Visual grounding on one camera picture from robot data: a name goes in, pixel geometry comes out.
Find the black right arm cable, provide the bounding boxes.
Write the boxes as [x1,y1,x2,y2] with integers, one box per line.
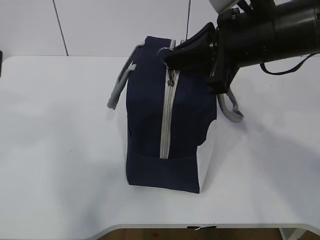
[259,52,313,75]

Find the white table leg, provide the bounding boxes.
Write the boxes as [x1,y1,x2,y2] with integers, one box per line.
[279,228,306,240]

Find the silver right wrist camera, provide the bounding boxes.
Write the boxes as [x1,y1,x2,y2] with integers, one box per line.
[209,0,241,14]

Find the black tape on table edge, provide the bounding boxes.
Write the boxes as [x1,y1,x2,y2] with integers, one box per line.
[187,225,217,231]

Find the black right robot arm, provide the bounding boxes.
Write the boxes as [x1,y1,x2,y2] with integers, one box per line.
[162,0,320,95]

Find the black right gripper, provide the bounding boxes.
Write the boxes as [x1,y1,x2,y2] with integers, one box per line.
[163,4,275,95]

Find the navy blue lunch bag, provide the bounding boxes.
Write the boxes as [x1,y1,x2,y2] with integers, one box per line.
[107,36,244,194]

